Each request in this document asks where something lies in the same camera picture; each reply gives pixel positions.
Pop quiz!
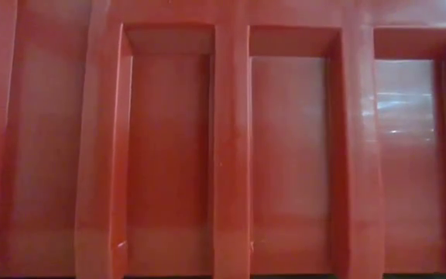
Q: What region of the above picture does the large red plastic bin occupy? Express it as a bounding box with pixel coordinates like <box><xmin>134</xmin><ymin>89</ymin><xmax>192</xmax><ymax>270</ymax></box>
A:
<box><xmin>0</xmin><ymin>0</ymin><xmax>446</xmax><ymax>279</ymax></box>

